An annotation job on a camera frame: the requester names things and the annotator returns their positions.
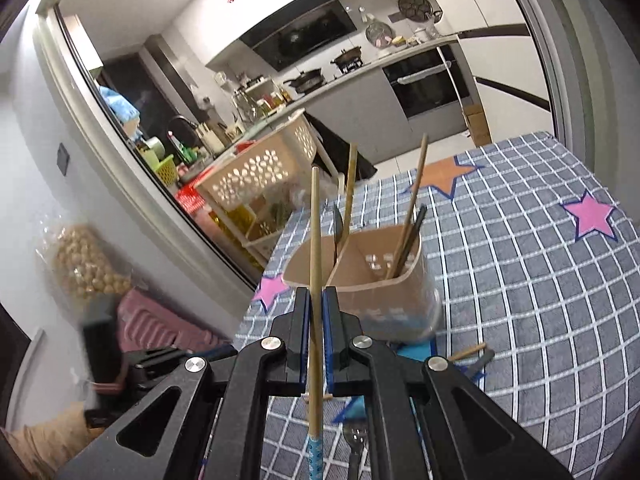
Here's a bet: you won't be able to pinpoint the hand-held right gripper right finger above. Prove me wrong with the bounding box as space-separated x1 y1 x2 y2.
321 286 576 480

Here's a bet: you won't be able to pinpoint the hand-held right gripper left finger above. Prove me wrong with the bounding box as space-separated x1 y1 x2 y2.
56 286 314 480

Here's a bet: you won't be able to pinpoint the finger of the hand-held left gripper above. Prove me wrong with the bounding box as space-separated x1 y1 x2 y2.
124 342 237 387

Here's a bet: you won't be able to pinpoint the beige plastic utensil holder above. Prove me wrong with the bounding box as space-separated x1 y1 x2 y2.
281 224 443 346

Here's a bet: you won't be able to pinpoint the blue-patterned wooden chopstick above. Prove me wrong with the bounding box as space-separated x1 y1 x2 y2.
307 166 326 480

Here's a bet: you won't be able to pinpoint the dark translucent spoon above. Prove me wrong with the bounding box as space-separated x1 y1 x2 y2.
332 204 347 266

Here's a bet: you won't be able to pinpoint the black chopstick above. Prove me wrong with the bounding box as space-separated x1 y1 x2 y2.
465 349 496 376
395 203 429 277

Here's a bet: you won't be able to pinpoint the pink plastic stool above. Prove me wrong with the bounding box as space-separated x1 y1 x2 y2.
115 287 236 356

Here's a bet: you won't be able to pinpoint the bag of beige balls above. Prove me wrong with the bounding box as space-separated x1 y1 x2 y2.
42 222 133 303

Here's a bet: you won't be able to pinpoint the yellow oil bottle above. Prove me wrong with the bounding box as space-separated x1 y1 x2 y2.
207 205 261 241

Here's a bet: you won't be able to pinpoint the clear plastic bag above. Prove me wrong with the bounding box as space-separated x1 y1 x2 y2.
260 180 341 221

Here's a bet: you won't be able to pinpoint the red plastic basket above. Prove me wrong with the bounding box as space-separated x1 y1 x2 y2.
174 180 208 213

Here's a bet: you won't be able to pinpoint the green plastic basket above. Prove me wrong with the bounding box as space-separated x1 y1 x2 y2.
155 155 178 186

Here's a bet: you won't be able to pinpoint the cream flower-cutout basket cart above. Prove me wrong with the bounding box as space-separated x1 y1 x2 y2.
194 109 351 266

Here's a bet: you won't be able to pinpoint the green dish soap bottle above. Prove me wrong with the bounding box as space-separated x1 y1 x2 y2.
170 132 193 163

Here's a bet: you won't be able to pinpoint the white knife block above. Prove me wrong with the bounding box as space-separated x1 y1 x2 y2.
197 122 226 153

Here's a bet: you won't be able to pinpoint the dark kitchen faucet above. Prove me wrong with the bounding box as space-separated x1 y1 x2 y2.
166 115 201 146

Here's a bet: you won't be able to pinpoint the blue hanging cloth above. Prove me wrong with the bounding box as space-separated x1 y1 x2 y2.
100 85 141 126

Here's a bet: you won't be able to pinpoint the grey kitchen base cabinets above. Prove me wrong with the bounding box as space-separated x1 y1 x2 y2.
295 35 476 171

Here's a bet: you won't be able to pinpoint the white spice rack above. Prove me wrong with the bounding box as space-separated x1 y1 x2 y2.
232 77 293 121

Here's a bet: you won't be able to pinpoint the cardboard box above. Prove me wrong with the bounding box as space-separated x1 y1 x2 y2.
462 105 493 146

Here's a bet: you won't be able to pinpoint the black wok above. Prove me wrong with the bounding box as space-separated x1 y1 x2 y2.
283 67 326 93

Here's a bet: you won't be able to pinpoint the black built-in oven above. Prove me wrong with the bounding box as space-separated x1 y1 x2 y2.
382 42 471 121

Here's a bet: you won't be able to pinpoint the black lidded pot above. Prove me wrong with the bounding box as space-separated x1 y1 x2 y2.
330 46 365 72

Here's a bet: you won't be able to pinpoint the round hanging steamer plate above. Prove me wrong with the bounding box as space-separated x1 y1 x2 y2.
365 22 396 47

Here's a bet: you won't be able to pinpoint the black range hood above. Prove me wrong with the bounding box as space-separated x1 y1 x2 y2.
239 0 358 72

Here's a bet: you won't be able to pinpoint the round hanging mould pan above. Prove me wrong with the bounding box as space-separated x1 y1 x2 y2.
398 0 444 23

